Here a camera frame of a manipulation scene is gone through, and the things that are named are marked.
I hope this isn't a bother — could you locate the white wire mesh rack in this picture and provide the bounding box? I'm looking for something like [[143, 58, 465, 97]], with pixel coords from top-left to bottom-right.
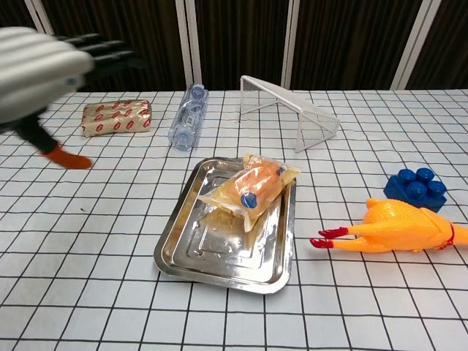
[[238, 74, 341, 154]]

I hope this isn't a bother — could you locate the orange rubber chicken toy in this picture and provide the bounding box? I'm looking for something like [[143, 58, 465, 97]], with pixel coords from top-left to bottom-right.
[[309, 197, 468, 254]]

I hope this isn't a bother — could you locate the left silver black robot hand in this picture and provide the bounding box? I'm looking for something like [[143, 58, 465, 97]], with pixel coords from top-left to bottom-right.
[[0, 26, 148, 171]]

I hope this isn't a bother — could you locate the blue toy building block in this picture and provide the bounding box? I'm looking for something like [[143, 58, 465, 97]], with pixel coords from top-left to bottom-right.
[[383, 167, 449, 213]]

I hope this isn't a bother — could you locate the white black grid tablecloth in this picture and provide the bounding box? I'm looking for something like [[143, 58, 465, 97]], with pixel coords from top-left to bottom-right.
[[0, 88, 468, 351]]

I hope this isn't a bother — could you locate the clear plastic water bottle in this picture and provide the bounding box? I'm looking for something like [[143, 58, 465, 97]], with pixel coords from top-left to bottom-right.
[[167, 83, 211, 153]]

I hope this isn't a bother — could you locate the bread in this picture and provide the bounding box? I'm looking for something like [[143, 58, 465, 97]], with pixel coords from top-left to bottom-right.
[[197, 153, 302, 233]]

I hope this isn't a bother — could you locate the gold red printed snack packet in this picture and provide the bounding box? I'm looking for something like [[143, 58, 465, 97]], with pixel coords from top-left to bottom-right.
[[80, 99, 153, 138]]

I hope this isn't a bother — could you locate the black white-framed folding screen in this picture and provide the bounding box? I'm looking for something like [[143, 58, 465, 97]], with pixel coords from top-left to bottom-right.
[[0, 0, 468, 93]]

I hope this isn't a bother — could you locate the shiny metal tray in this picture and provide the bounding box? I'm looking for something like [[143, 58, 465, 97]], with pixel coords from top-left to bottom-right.
[[154, 156, 298, 295]]

